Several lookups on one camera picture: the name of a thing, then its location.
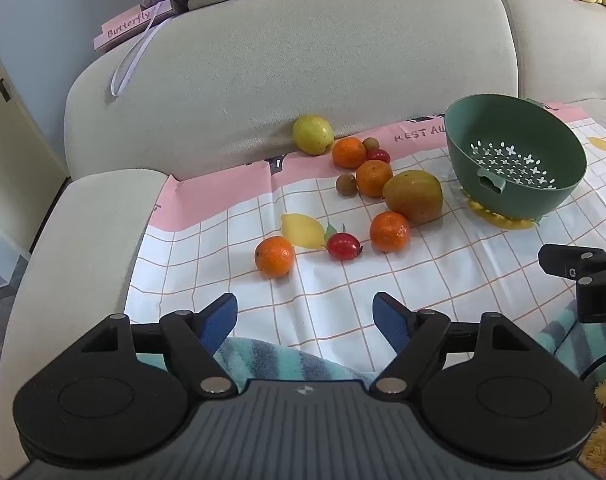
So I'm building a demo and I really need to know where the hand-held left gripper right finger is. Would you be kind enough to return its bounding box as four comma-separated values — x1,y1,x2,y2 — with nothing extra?
372,291,528,395

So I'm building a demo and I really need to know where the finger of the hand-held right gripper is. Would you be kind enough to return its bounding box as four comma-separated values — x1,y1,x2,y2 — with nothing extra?
538,242,606,286

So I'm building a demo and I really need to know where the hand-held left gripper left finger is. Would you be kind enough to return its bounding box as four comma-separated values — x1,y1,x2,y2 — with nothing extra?
78,292,239,395

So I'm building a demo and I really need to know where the orange tangerine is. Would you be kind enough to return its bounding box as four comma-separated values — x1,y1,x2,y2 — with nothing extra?
254,236,295,279
369,211,411,253
356,159,394,198
331,136,367,170

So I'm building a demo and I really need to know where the red cherry apple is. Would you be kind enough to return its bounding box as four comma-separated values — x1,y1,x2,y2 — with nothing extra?
326,232,363,262

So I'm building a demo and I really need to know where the green colander bowl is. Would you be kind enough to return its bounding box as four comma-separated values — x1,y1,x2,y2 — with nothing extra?
444,93,588,221

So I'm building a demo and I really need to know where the yellow-green pear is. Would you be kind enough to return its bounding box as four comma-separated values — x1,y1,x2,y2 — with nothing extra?
292,114,335,156

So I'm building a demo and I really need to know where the yellow bumpy corn cob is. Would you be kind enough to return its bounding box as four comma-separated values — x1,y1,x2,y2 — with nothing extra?
462,190,540,231

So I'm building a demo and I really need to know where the teal striped blanket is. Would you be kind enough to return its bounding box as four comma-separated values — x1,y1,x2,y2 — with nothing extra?
136,305,606,396

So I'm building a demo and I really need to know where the pink checked cloth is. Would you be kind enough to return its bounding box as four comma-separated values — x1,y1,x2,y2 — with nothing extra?
124,100,606,376

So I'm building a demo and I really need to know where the green-orange mango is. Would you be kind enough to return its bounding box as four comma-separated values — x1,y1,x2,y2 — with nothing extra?
382,169,444,226

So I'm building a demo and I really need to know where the cream cabinet door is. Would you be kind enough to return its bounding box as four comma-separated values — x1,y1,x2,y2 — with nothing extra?
0,22,70,293

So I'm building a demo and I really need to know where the beige sofa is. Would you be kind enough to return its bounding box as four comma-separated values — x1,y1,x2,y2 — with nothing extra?
0,0,606,480

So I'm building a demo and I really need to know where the pink box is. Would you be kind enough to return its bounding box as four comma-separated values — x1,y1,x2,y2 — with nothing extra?
92,0,174,52

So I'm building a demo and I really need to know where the black cable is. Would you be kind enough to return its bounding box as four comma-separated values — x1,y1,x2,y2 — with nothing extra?
578,347,606,383

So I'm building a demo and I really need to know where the white ribbon strap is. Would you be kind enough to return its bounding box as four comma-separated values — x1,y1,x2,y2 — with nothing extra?
110,2,176,97

